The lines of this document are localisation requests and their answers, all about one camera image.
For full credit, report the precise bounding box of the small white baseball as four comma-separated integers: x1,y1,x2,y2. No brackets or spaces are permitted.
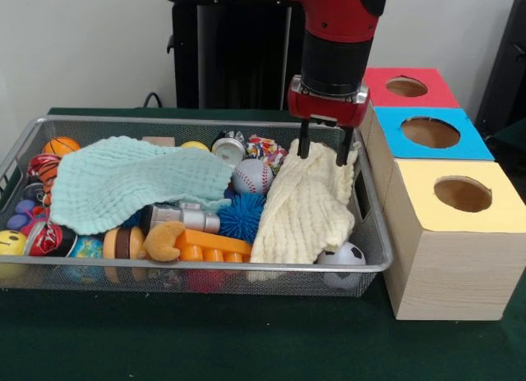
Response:
232,158,274,195

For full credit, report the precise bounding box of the brown plush toy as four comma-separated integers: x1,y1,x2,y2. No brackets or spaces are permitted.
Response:
138,220,188,263

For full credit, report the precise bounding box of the small orange basketball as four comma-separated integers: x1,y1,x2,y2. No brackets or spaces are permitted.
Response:
43,136,82,158

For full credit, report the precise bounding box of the wooden box with three holes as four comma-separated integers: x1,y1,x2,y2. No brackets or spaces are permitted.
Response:
349,67,526,322

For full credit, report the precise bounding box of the silver toy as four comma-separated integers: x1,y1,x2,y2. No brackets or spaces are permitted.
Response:
141,202,221,235

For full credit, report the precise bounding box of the small blue spiky ball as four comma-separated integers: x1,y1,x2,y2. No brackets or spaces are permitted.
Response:
215,192,268,241

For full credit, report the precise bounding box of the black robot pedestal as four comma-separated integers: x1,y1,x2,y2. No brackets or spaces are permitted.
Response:
168,3,307,111

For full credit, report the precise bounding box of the small soccer ball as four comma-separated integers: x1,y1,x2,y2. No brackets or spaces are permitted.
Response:
316,241,367,290

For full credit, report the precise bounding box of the orange plastic toy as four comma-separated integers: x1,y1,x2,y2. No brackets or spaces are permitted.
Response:
177,228,252,264

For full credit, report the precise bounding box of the cream yellow cloth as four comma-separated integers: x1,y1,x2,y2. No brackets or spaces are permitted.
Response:
248,139,361,267

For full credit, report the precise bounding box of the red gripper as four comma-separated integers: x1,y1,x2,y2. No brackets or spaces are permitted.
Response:
287,76,371,168

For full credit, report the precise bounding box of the round silver tin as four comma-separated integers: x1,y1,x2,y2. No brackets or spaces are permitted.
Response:
211,131,247,167

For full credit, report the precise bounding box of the clear mesh bin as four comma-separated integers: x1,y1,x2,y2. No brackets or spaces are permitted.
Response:
0,115,394,298

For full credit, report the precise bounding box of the mint green cloth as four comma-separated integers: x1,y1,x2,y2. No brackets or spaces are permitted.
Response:
49,135,234,236

